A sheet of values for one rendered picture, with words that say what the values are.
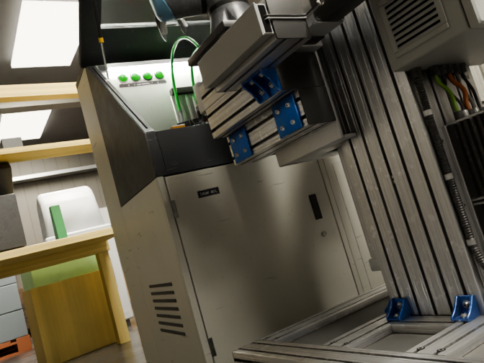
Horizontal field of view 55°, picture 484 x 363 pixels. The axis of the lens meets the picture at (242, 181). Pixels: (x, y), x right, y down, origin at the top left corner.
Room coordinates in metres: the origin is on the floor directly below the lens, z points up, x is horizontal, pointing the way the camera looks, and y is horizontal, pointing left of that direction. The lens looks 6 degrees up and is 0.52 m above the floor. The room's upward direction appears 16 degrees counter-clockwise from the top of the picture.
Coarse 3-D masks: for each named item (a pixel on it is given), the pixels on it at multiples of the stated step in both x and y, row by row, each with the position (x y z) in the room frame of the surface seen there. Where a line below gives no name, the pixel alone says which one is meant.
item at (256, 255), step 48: (192, 192) 1.62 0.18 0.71; (240, 192) 1.71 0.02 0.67; (288, 192) 1.80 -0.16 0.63; (192, 240) 1.60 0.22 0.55; (240, 240) 1.68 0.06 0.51; (288, 240) 1.77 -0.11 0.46; (336, 240) 1.88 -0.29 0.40; (240, 288) 1.66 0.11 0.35; (288, 288) 1.75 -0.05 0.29; (336, 288) 1.84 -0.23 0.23; (240, 336) 1.63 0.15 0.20
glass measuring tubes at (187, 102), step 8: (176, 88) 2.19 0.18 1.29; (184, 88) 2.21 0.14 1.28; (192, 88) 2.23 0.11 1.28; (184, 96) 2.21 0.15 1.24; (192, 96) 2.25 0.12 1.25; (176, 104) 2.19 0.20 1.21; (184, 104) 2.21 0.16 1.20; (192, 104) 2.22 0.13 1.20; (176, 112) 2.20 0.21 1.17; (184, 112) 2.22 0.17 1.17; (192, 112) 2.23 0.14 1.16
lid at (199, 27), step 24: (96, 0) 1.84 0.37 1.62; (120, 0) 1.90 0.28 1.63; (144, 0) 1.96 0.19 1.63; (120, 24) 1.99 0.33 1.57; (144, 24) 2.05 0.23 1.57; (168, 24) 2.10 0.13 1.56; (192, 24) 2.16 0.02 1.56; (96, 48) 2.01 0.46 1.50; (120, 48) 2.07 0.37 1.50; (144, 48) 2.13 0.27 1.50; (168, 48) 2.20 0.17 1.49; (192, 48) 2.27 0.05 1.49
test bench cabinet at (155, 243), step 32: (320, 160) 1.89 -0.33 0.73; (160, 192) 1.57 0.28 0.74; (128, 224) 2.03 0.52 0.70; (160, 224) 1.65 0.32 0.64; (160, 256) 1.74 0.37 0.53; (352, 256) 1.90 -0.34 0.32; (160, 288) 1.83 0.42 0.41; (192, 288) 1.58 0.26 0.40; (160, 320) 1.93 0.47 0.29; (192, 320) 1.59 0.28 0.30; (160, 352) 2.05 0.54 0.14; (192, 352) 1.67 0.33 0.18
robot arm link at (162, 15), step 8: (152, 0) 1.17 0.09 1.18; (160, 0) 1.17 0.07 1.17; (168, 0) 1.18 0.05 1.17; (176, 0) 1.18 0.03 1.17; (184, 0) 1.19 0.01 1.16; (192, 0) 1.19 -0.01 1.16; (200, 0) 1.20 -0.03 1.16; (160, 8) 1.18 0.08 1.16; (168, 8) 1.19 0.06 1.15; (176, 8) 1.20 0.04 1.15; (184, 8) 1.20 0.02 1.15; (192, 8) 1.21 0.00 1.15; (200, 8) 1.22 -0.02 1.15; (160, 16) 1.21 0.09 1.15; (168, 16) 1.21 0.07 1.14; (176, 16) 1.22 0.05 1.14; (184, 16) 1.23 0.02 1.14; (192, 16) 1.25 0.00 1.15
